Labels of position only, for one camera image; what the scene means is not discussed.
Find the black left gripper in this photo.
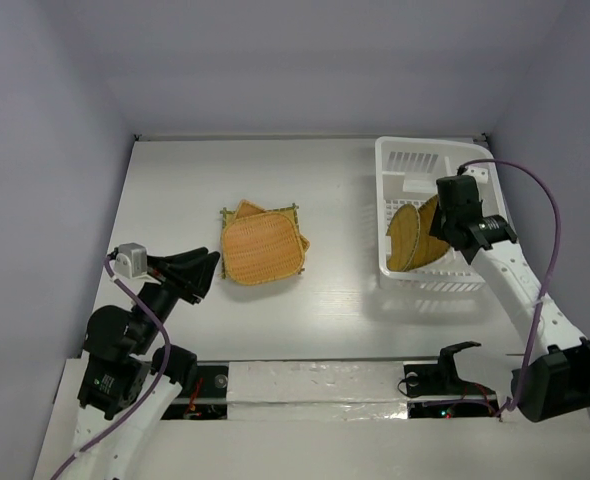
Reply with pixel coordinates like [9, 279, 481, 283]
[132, 244, 220, 350]

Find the medium round bamboo plate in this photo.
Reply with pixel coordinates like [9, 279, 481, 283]
[409, 195, 450, 270]

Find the small round bamboo plate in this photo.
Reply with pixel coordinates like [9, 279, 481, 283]
[387, 204, 420, 272]

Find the thick tan woven plate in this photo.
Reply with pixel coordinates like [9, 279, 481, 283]
[221, 212, 305, 286]

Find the triangular orange woven plate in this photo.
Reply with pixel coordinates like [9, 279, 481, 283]
[232, 200, 300, 232]

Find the square bamboo woven plate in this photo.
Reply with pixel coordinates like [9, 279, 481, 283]
[220, 208, 310, 279]

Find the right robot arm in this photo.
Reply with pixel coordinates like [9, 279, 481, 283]
[430, 174, 590, 422]

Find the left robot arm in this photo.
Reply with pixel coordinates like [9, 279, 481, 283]
[52, 243, 220, 479]

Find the white plastic dish rack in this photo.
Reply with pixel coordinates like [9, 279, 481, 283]
[375, 136, 493, 293]

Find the white foam strip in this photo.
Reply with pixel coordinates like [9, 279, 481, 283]
[226, 361, 408, 422]

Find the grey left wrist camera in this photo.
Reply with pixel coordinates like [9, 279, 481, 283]
[109, 243, 148, 279]

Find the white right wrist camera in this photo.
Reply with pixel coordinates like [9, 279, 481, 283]
[463, 166, 490, 185]

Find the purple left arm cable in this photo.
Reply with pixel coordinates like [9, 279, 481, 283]
[49, 255, 172, 480]

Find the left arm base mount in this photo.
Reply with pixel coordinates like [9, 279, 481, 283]
[162, 362, 229, 420]

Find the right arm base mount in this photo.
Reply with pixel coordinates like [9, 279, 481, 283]
[397, 363, 499, 419]

